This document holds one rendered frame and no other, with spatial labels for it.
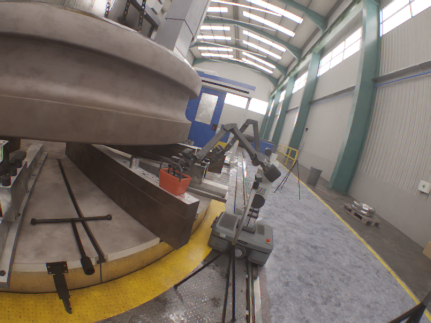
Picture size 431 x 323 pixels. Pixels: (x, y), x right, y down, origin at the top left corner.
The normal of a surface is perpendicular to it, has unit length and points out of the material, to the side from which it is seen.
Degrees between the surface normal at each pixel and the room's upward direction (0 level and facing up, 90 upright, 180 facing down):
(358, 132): 90
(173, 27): 90
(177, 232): 90
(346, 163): 90
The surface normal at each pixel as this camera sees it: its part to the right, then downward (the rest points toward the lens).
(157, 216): -0.47, 0.04
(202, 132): -0.12, 0.16
